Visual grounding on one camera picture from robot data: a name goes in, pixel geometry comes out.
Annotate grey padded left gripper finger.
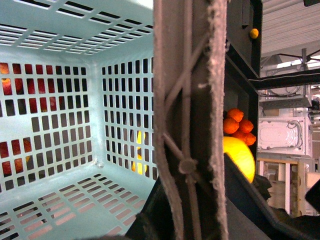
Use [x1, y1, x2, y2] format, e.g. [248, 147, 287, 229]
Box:
[153, 0, 229, 240]

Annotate yellow mango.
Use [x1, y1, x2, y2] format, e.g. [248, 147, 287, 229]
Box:
[223, 136, 256, 183]

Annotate light blue plastic basket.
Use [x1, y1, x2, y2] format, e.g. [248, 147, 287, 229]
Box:
[0, 0, 158, 240]

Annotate small yellow lemon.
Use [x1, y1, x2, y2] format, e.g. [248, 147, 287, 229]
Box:
[249, 28, 259, 39]

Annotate yellow mangoes behind basket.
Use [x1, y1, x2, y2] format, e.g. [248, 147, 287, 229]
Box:
[131, 130, 148, 175]

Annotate red apples behind basket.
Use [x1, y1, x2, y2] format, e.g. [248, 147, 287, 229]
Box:
[0, 62, 58, 176]

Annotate wooden fruit display stand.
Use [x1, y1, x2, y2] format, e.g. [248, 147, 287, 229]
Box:
[222, 0, 264, 156]

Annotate pile of oranges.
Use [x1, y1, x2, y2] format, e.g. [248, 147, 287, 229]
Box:
[223, 108, 257, 146]

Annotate white washing machine back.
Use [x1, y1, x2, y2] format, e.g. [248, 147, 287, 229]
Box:
[257, 116, 313, 158]

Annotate wooden pallet frame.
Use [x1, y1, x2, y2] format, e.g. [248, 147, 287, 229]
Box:
[257, 156, 315, 217]

